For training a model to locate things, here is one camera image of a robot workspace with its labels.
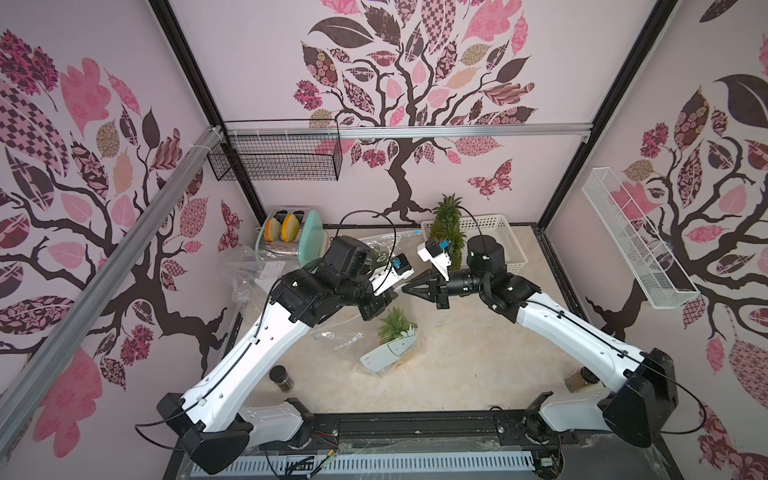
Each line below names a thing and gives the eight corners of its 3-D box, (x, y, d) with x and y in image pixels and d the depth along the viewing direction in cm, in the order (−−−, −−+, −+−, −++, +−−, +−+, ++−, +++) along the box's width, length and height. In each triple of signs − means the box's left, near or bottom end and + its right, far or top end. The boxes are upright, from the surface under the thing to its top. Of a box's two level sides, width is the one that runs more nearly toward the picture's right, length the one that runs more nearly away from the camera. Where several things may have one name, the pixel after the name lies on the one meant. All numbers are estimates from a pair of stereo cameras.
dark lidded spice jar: (278, 392, 82) (266, 381, 74) (282, 376, 85) (271, 364, 77) (292, 392, 82) (281, 381, 74) (295, 376, 85) (285, 364, 77)
